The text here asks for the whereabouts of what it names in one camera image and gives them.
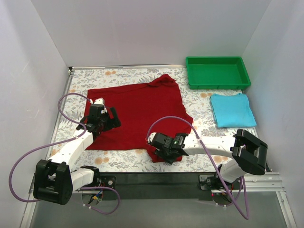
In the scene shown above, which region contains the red t-shirt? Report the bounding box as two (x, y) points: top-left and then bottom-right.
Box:
(87, 74), (193, 162)

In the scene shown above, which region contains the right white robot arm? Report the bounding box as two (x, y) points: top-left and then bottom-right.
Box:
(147, 129), (268, 190)

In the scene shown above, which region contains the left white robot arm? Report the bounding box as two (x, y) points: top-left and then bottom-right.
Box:
(33, 104), (121, 205)

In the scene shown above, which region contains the floral patterned table mat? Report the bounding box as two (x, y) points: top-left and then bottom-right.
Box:
(47, 67), (259, 173)

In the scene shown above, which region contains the folded turquoise t-shirt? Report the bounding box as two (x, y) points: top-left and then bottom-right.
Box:
(210, 93), (256, 128)

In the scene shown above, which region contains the green plastic tray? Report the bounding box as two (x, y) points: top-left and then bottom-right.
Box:
(186, 57), (251, 90)

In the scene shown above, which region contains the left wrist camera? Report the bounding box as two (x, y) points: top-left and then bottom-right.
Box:
(90, 98), (107, 115)

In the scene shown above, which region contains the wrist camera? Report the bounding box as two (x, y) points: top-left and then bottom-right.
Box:
(146, 132), (156, 145)
(90, 98), (107, 115)

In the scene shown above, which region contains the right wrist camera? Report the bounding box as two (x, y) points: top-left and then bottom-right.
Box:
(146, 132), (156, 145)

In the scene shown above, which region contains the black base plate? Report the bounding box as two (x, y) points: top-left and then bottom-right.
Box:
(97, 172), (224, 201)

